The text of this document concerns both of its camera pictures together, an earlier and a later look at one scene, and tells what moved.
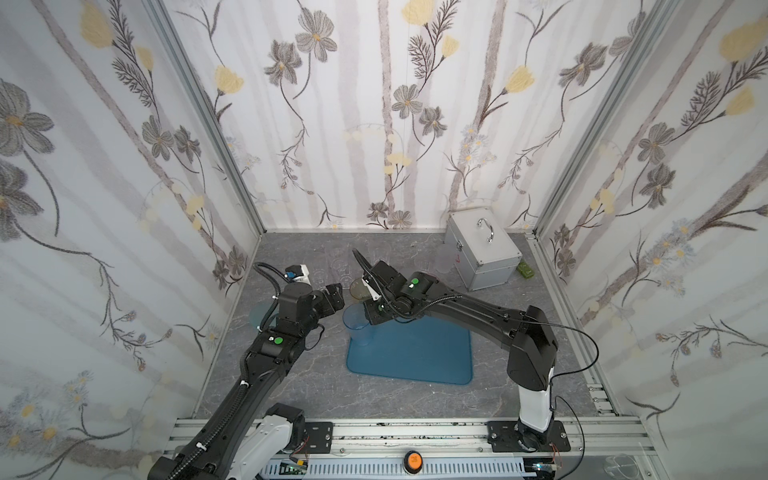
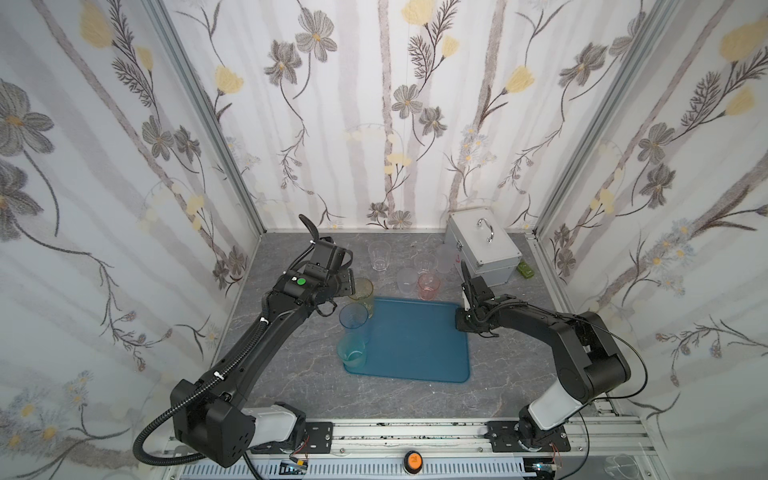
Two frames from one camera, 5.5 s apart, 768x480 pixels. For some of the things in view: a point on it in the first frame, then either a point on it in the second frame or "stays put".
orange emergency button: (413, 462) stays put
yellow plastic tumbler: (359, 290) stays put
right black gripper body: (372, 286) -> (475, 294)
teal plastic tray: (421, 351) stays put
